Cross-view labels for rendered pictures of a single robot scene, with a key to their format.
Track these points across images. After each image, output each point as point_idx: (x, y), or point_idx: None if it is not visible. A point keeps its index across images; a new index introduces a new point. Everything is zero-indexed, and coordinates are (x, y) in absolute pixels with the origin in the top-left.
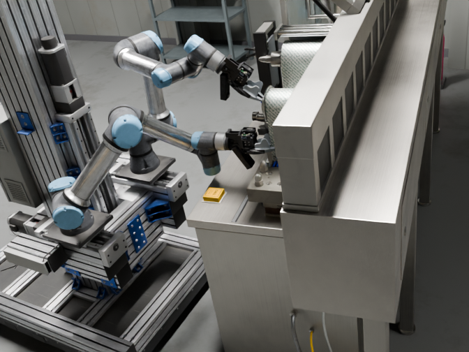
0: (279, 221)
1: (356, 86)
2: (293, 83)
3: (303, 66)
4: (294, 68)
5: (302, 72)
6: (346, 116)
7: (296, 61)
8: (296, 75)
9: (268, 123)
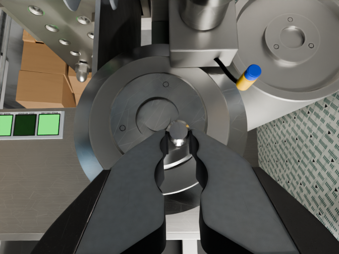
0: None
1: (30, 249)
2: (330, 136)
3: (307, 200)
4: (331, 201)
5: (308, 178)
6: None
7: (328, 225)
8: (323, 172)
9: (93, 73)
